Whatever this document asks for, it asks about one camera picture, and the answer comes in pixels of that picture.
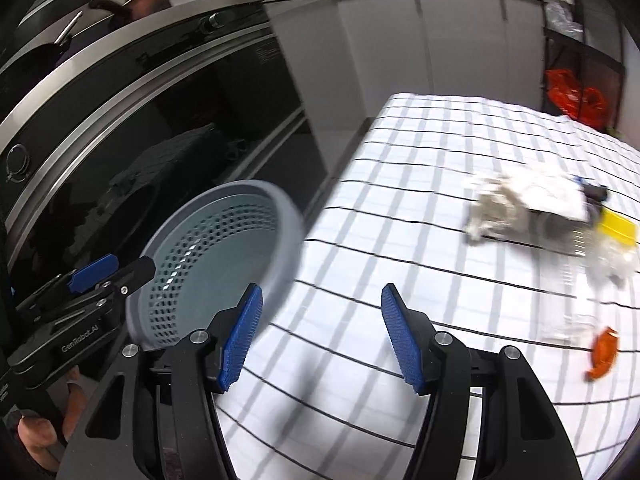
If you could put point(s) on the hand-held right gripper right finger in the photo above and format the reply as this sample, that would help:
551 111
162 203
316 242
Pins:
400 340

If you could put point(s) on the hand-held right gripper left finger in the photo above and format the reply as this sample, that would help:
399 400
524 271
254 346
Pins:
240 340

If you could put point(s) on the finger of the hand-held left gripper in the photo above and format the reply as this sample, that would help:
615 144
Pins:
132 272
92 272

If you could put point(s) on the grey perforated plastic basket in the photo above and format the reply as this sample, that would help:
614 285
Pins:
225 240

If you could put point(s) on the white tissue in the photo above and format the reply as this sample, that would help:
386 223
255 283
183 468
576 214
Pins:
492 210

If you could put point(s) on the clear plastic wrap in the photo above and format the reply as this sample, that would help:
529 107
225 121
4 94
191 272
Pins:
570 330

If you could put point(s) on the clear plastic bottle yellow label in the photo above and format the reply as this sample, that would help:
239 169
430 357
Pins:
575 240

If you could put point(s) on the orange peel piece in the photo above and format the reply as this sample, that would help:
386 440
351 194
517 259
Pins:
602 352

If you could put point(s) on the white paper sheet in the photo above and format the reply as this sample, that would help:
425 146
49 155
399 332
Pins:
550 195

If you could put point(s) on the person's left hand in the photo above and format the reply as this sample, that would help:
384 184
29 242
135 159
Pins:
37 435

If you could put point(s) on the white black checked tablecloth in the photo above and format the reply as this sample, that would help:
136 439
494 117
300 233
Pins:
400 210

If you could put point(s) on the black oven with steel trim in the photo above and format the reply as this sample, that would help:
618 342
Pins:
175 125

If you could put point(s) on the brown frying pan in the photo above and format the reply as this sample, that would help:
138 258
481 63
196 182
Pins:
145 5

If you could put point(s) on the grey kitchen cabinet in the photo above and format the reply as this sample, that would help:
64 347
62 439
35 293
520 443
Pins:
400 50

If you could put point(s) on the clear plastic bags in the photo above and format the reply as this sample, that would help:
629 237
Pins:
562 20

